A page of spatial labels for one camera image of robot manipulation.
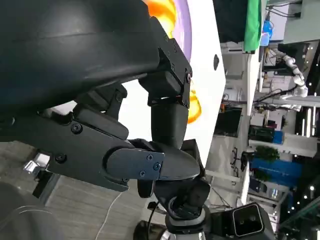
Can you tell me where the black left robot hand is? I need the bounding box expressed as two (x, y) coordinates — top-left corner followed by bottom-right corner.
(0, 0), (201, 193)

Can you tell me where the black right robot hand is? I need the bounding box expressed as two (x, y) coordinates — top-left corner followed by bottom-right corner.
(136, 138), (212, 221)

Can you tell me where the orange toy bread roll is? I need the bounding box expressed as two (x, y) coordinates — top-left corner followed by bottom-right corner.
(186, 74), (203, 125)
(146, 0), (177, 40)

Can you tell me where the green potted plant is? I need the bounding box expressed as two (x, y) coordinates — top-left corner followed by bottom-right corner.
(254, 145), (280, 164)

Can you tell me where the lilac plate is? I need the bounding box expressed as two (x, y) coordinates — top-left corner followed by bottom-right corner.
(172, 0), (194, 63)

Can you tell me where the black table skirt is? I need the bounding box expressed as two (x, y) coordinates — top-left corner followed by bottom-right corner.
(213, 0), (248, 44)

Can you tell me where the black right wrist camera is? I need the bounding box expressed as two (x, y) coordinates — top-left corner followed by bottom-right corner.
(211, 202), (276, 240)

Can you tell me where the white floor cable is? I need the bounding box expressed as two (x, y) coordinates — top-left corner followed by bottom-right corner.
(95, 191), (124, 240)

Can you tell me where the silver metal bracket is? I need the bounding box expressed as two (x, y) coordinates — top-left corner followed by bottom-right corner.
(23, 151), (51, 176)

